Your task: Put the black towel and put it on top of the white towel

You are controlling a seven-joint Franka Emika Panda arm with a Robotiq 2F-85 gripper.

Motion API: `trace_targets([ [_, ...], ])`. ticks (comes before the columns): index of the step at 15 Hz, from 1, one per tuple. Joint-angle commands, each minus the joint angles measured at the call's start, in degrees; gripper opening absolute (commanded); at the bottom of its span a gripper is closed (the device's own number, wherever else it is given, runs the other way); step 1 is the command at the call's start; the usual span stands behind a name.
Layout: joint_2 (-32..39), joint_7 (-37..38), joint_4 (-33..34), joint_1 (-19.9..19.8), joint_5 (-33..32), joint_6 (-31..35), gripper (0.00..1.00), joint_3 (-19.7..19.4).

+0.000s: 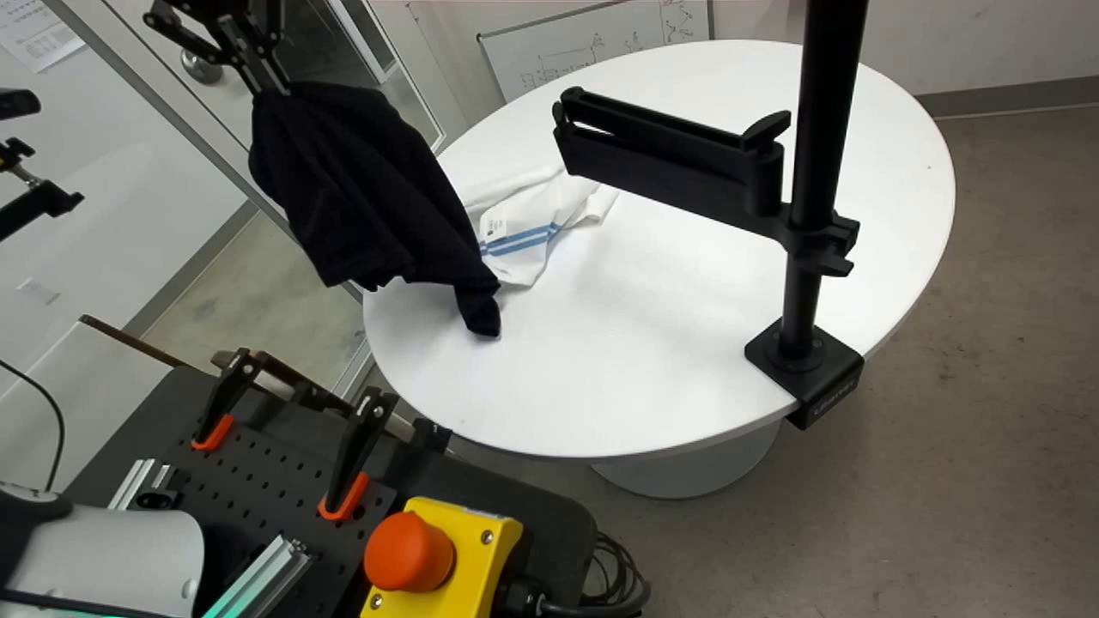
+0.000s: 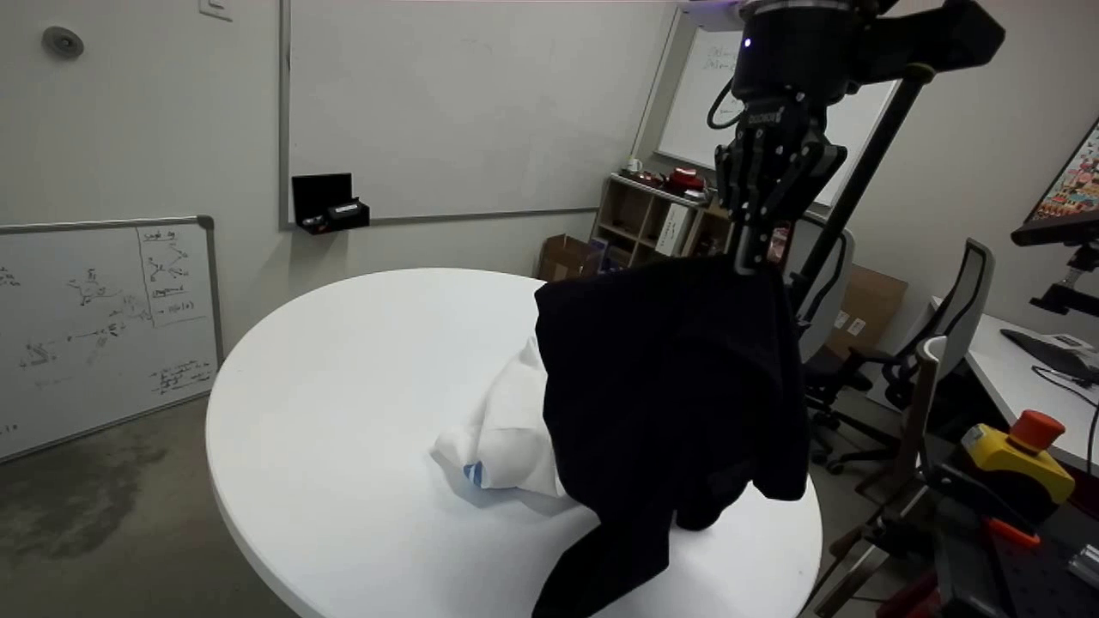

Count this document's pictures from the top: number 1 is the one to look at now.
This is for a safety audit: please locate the thin brown bar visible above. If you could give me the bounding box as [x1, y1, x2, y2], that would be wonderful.
[79, 313, 228, 386]

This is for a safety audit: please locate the black mount bracket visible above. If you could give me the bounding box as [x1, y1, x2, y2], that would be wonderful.
[0, 86, 85, 243]

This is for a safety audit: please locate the white table pedestal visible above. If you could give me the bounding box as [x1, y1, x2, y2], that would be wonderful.
[589, 421, 783, 500]

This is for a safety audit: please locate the black towel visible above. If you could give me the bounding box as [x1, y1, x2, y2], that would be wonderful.
[248, 79, 504, 339]

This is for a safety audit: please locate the black pole stand with clamp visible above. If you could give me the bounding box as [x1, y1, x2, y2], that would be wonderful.
[551, 0, 873, 432]

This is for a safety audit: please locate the yellow emergency stop red button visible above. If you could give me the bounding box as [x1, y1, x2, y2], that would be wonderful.
[356, 495, 529, 618]

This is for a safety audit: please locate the white towel with blue stripe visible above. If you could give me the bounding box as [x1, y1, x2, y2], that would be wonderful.
[458, 167, 622, 291]

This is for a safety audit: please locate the white paper notice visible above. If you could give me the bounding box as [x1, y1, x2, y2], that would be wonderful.
[0, 0, 91, 77]

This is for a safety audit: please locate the black cable bundle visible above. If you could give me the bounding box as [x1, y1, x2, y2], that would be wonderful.
[569, 530, 653, 618]

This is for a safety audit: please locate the silver aluminium extrusion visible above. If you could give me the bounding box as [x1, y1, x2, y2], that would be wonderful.
[103, 457, 183, 514]
[202, 532, 316, 618]

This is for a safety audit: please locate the black clamp with orange handle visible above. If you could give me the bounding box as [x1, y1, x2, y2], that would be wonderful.
[316, 386, 401, 530]
[185, 342, 346, 460]

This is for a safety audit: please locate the silver door handle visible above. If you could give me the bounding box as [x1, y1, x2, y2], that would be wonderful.
[180, 46, 228, 86]

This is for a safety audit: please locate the thin black cable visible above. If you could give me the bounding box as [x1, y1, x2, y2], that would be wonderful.
[0, 356, 69, 495]

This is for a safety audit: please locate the black perforated base board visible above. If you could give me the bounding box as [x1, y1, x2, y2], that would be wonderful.
[61, 365, 604, 618]

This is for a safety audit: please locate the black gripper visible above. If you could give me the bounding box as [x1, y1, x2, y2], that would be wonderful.
[141, 0, 291, 104]

